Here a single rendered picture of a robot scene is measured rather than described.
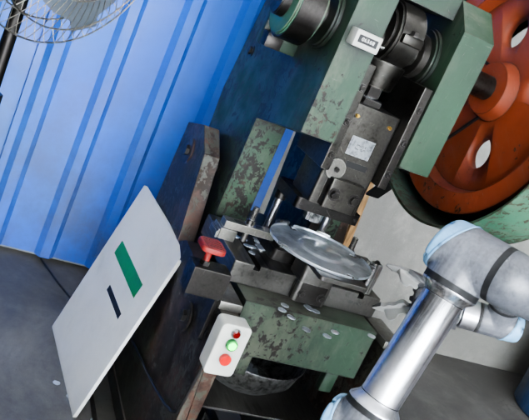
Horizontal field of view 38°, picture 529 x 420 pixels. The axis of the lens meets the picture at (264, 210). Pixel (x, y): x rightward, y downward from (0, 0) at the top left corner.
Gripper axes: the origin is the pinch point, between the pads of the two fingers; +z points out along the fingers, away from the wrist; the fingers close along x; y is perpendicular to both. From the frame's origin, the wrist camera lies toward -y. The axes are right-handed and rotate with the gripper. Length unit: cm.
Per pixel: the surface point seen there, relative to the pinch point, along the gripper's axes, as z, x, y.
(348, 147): 16.7, -25.1, -18.6
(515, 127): -24, -35, -36
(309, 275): 17.6, 3.6, -0.4
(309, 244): 19.8, -0.7, -7.5
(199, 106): 79, 22, -114
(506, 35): -18, -50, -63
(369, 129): 12.9, -30.0, -21.9
